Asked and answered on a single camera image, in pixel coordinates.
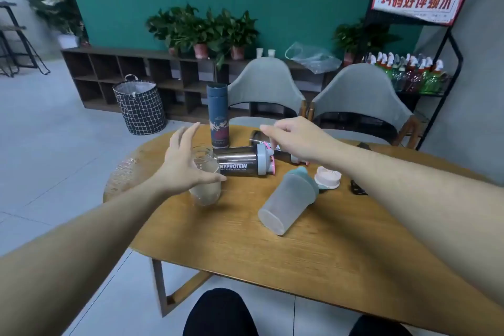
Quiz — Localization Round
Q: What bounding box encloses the person's right leg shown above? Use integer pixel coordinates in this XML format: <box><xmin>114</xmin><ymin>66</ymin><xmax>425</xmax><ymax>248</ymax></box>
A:
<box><xmin>348</xmin><ymin>314</ymin><xmax>413</xmax><ymax>336</ymax></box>

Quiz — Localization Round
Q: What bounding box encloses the person's leg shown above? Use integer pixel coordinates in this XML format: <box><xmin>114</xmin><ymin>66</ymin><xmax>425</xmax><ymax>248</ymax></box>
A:
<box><xmin>348</xmin><ymin>314</ymin><xmax>413</xmax><ymax>336</ymax></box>
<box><xmin>183</xmin><ymin>288</ymin><xmax>259</xmax><ymax>336</ymax></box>

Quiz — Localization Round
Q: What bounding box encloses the dark wooden cubby shelf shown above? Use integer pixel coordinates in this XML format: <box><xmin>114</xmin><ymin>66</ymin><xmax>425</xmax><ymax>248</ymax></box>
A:
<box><xmin>61</xmin><ymin>46</ymin><xmax>339</xmax><ymax>123</ymax></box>

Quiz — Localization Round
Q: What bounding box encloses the black grid laundry basket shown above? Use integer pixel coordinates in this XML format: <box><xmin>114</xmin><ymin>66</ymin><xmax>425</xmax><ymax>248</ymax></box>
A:
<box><xmin>113</xmin><ymin>74</ymin><xmax>167</xmax><ymax>136</ymax></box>

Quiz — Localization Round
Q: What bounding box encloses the black metal display rack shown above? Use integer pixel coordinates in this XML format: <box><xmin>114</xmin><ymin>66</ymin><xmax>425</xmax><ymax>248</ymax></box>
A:
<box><xmin>361</xmin><ymin>0</ymin><xmax>473</xmax><ymax>151</ymax></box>

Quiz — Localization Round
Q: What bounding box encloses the person's left forearm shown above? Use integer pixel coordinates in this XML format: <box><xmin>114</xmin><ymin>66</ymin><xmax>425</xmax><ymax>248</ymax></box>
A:
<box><xmin>0</xmin><ymin>179</ymin><xmax>176</xmax><ymax>336</ymax></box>

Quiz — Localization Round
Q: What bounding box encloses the person's right forearm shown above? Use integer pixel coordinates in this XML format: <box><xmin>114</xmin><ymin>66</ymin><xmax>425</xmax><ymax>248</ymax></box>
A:
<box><xmin>338</xmin><ymin>139</ymin><xmax>504</xmax><ymax>309</ymax></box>

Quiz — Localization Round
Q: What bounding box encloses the clear plastic bag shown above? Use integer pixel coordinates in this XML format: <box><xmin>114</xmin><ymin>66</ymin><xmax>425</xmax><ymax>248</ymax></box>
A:
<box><xmin>284</xmin><ymin>42</ymin><xmax>343</xmax><ymax>75</ymax></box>

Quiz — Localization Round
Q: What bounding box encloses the person's right hand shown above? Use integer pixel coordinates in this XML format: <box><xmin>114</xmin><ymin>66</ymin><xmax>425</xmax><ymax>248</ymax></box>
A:
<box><xmin>260</xmin><ymin>117</ymin><xmax>348</xmax><ymax>166</ymax></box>

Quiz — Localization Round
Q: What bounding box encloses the dark shaker bottle grey lid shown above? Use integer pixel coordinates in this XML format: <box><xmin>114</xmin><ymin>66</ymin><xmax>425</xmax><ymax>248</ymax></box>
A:
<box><xmin>214</xmin><ymin>142</ymin><xmax>277</xmax><ymax>178</ymax></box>

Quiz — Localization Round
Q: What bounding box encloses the clear glass jar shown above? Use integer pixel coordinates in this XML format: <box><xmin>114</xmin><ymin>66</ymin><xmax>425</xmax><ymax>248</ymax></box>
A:
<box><xmin>189</xmin><ymin>145</ymin><xmax>222</xmax><ymax>206</ymax></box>

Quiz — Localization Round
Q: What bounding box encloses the row of colourful spray bottles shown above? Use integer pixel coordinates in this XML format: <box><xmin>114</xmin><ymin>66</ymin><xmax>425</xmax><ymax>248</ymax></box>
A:
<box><xmin>363</xmin><ymin>51</ymin><xmax>450</xmax><ymax>95</ymax></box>

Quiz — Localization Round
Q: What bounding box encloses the green plant pink pot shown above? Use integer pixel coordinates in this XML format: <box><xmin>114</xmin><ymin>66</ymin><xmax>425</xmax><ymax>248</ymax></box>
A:
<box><xmin>333</xmin><ymin>20</ymin><xmax>402</xmax><ymax>68</ymax></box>
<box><xmin>183</xmin><ymin>8</ymin><xmax>221</xmax><ymax>60</ymax></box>
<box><xmin>146</xmin><ymin>5</ymin><xmax>197</xmax><ymax>57</ymax></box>
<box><xmin>214</xmin><ymin>9</ymin><xmax>260</xmax><ymax>70</ymax></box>

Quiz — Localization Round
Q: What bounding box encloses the wooden table leg frame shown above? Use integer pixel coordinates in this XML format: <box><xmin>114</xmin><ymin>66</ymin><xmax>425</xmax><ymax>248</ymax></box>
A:
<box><xmin>149</xmin><ymin>256</ymin><xmax>214</xmax><ymax>318</ymax></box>

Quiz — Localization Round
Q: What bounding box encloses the person's left leg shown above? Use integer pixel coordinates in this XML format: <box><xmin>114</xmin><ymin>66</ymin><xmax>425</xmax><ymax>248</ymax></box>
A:
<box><xmin>183</xmin><ymin>288</ymin><xmax>259</xmax><ymax>336</ymax></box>

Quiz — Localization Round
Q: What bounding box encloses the blue patterned thermos flask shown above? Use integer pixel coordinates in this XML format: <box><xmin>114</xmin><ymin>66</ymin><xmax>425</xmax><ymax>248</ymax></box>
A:
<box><xmin>206</xmin><ymin>82</ymin><xmax>230</xmax><ymax>149</ymax></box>

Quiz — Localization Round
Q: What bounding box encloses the person's left hand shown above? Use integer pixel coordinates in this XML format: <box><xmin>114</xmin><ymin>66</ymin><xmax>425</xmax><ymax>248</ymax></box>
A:
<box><xmin>153</xmin><ymin>122</ymin><xmax>227</xmax><ymax>197</ymax></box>

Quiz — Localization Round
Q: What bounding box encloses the clear plastic wrapper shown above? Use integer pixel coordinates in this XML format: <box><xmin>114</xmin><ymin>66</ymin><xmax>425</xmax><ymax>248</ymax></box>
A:
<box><xmin>112</xmin><ymin>155</ymin><xmax>140</xmax><ymax>192</ymax></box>

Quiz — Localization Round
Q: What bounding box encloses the translucent shaker cup teal lid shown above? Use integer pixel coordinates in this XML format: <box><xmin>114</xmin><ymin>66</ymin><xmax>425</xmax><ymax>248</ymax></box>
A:
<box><xmin>258</xmin><ymin>166</ymin><xmax>320</xmax><ymax>236</ymax></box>

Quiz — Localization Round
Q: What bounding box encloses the red white sign board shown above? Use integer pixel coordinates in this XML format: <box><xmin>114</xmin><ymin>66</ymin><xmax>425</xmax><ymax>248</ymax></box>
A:
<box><xmin>370</xmin><ymin>0</ymin><xmax>472</xmax><ymax>27</ymax></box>

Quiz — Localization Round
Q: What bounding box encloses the grey upholstered chair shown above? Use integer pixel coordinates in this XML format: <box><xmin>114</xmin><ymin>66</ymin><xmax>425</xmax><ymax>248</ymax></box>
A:
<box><xmin>309</xmin><ymin>63</ymin><xmax>421</xmax><ymax>150</ymax></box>
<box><xmin>227</xmin><ymin>57</ymin><xmax>307</xmax><ymax>128</ymax></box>

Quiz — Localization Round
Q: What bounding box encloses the white pink round lid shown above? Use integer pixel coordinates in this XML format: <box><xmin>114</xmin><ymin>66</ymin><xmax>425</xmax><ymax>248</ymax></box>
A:
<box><xmin>314</xmin><ymin>166</ymin><xmax>342</xmax><ymax>190</ymax></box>

